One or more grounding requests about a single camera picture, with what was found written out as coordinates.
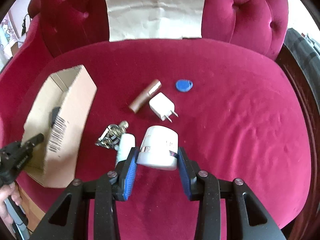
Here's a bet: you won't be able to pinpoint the white roll-on bottle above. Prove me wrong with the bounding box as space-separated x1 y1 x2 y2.
116 133 136 165

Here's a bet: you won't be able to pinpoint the brown lipstick tube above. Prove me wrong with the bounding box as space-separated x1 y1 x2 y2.
129 79 162 113

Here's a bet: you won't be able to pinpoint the white USB charger plug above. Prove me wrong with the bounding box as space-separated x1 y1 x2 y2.
149 92 178 122

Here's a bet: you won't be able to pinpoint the cardboard box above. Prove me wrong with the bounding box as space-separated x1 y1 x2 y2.
22 65 97 189

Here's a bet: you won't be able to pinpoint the red velvet armchair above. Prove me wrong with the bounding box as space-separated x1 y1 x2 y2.
1 0 311 228

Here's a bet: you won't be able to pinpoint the black glossy device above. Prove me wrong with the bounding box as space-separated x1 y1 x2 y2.
50 106 61 128

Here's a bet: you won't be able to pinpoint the grey plaid fabric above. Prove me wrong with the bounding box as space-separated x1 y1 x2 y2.
284 28 320 110

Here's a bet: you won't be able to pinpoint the blue key fob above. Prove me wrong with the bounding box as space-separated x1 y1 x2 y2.
175 79 193 93

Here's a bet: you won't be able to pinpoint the person's left hand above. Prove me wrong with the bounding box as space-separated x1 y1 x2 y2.
0 182 23 230

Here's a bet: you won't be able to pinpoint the white cream jar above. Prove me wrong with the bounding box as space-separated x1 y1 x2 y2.
136 126 178 171

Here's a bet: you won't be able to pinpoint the metal key bunch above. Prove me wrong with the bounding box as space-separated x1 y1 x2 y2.
95 120 129 151

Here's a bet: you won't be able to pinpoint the brown paper sheet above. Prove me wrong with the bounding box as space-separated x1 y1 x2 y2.
105 0 205 42

